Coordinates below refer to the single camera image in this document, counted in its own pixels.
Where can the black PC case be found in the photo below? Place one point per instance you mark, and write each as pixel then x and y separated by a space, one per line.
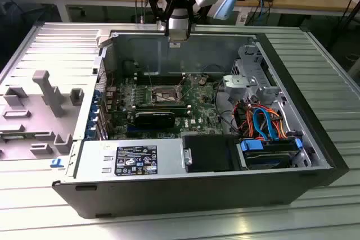
pixel 168 195

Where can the round coin battery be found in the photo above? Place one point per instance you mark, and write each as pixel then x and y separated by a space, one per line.
pixel 201 80

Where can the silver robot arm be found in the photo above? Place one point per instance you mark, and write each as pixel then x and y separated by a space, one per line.
pixel 229 3

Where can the black graphics card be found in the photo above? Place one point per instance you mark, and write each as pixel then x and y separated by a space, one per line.
pixel 153 120

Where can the white case latch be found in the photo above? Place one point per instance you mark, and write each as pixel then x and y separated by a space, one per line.
pixel 102 39

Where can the silver CPU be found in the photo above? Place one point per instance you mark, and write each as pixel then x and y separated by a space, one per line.
pixel 177 35

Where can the metal drive cage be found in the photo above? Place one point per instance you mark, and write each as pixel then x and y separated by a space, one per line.
pixel 250 63

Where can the hard disk in blue carrier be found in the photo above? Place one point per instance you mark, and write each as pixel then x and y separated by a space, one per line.
pixel 264 158

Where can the CPU socket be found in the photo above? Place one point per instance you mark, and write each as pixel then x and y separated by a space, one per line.
pixel 163 99

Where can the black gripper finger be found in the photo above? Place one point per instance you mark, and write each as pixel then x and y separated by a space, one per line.
pixel 160 1
pixel 191 20

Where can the grey parts rack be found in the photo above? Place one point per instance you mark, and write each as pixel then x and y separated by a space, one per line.
pixel 42 122

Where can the silver metal bracket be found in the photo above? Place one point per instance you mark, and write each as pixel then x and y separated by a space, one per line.
pixel 237 81

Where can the green motherboard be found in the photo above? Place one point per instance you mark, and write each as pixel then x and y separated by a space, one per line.
pixel 202 110

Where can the silver power supply unit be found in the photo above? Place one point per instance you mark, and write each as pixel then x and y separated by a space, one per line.
pixel 92 155

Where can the blue card retention clip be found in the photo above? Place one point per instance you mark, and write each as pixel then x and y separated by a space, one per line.
pixel 93 113
pixel 97 94
pixel 90 131

